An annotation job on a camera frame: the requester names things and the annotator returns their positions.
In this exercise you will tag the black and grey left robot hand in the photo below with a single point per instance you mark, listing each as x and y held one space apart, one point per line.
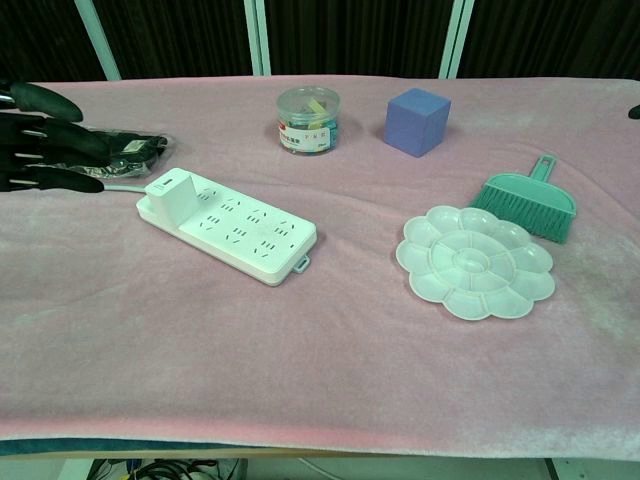
45 102

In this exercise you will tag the black and grey right robot hand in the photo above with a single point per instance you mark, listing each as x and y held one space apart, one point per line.
635 112

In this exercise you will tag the white multi-outlet power strip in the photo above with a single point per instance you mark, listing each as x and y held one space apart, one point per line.
240 227

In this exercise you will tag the teal mini hand brush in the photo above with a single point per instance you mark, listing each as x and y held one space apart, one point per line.
525 200

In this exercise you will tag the black gloves in plastic bag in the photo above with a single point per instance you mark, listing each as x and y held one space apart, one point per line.
135 150

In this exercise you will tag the white flower-shaped paint palette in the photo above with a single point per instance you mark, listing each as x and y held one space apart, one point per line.
475 262

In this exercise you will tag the blue cube block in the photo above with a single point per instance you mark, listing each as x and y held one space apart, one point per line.
415 122

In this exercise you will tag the clear jar of coloured clips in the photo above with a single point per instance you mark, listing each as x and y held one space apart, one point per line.
307 122

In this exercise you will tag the pink fleece table cloth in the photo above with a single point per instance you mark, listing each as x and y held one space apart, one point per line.
320 360

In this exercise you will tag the white slanted frame post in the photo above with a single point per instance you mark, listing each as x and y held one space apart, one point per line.
97 37

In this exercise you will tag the white double frame post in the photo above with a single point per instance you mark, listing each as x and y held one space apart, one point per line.
257 35

